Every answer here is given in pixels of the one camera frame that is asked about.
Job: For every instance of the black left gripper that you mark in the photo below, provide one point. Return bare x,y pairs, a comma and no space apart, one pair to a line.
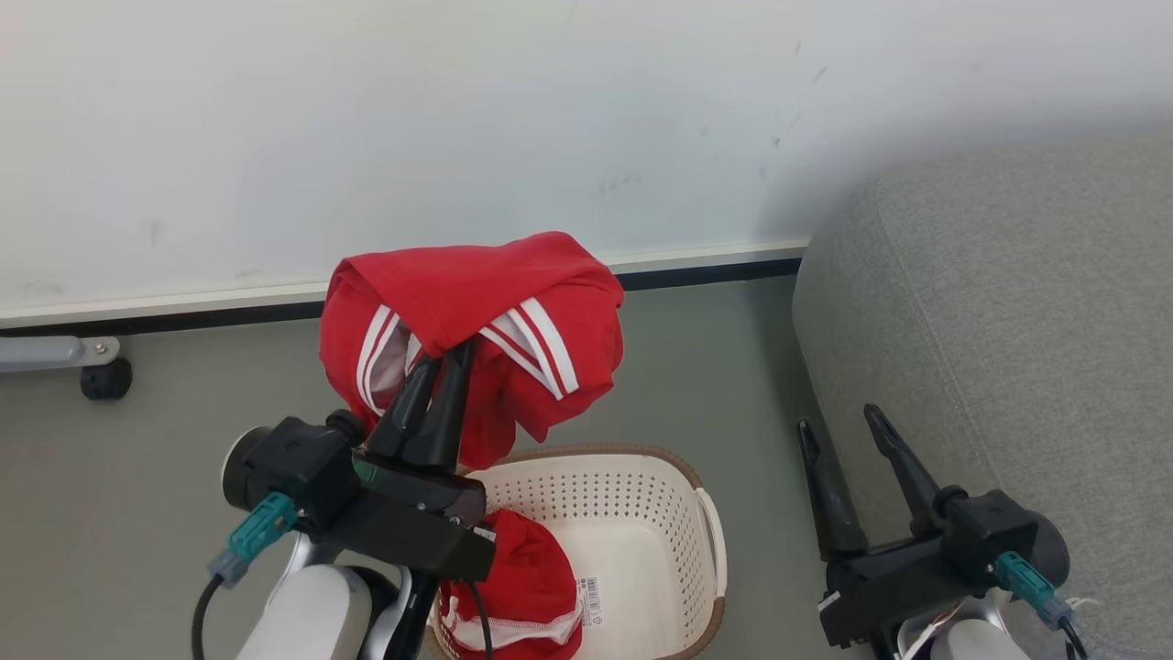
422,518

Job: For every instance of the paper label with barcode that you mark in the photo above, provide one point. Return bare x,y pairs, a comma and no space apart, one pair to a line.
590,600

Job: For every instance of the grey fabric sofa seat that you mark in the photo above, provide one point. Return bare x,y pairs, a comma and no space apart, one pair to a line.
1008,321

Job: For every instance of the red garment double white stripes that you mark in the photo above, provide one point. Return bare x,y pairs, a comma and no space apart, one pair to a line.
458,284

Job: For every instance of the black caster wheel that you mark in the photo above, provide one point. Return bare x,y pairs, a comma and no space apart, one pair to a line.
106,379

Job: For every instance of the cream perforated laundry basket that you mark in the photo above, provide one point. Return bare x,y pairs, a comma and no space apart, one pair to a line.
632,559

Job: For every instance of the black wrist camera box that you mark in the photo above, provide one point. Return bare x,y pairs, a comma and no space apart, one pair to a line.
298,467
990,532

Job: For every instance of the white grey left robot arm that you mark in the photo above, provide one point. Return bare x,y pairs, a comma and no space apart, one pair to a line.
312,614

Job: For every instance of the grey metal frame leg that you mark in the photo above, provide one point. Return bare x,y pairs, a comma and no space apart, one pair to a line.
41,353

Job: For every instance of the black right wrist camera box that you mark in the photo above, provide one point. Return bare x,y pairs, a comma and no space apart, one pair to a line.
990,532

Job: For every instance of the red garment white trim band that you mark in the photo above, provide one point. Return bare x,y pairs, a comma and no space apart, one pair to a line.
527,568

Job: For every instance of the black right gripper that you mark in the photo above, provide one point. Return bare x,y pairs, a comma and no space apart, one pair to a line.
898,582

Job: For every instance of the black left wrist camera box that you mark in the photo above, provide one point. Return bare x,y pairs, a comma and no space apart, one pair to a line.
298,467

